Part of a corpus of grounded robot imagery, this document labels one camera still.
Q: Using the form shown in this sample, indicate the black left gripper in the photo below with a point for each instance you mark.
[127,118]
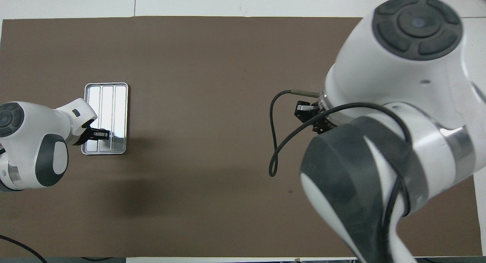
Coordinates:
[88,132]

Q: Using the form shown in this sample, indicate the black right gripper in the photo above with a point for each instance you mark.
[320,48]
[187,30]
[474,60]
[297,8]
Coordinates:
[322,120]

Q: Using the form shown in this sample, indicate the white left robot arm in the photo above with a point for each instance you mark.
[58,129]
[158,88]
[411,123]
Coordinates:
[30,141]

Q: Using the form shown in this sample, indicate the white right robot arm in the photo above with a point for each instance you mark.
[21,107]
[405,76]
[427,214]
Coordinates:
[398,84]

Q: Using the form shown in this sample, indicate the silver metal tray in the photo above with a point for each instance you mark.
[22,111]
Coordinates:
[106,99]

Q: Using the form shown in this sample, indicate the brown table mat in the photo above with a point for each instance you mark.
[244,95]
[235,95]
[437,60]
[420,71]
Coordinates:
[209,84]

